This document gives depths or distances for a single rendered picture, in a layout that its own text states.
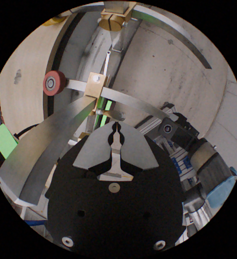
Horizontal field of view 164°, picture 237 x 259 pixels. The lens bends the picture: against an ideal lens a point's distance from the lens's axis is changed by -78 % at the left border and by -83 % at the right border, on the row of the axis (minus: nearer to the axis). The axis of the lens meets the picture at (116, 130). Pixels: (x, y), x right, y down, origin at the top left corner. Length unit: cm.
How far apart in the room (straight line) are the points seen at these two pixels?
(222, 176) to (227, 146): 241
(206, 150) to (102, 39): 64
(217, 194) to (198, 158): 10
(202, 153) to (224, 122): 256
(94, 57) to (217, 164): 63
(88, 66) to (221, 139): 278
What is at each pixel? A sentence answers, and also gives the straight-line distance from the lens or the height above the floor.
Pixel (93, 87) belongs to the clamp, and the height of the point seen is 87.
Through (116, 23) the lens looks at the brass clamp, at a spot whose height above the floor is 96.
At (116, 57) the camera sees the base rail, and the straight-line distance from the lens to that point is 43.
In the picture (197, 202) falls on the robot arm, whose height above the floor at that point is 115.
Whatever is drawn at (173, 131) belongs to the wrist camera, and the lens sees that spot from 22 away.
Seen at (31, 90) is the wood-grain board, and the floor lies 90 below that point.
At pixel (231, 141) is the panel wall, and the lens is 262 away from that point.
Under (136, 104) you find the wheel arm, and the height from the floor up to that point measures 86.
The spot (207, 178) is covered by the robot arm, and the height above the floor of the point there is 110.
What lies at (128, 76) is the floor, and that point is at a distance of 113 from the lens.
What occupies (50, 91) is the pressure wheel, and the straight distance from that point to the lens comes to 29.
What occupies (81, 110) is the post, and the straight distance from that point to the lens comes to 15.
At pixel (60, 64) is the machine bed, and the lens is 42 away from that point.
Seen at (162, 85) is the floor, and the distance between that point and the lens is 127.
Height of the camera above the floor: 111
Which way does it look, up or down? 58 degrees down
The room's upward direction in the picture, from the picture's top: 178 degrees counter-clockwise
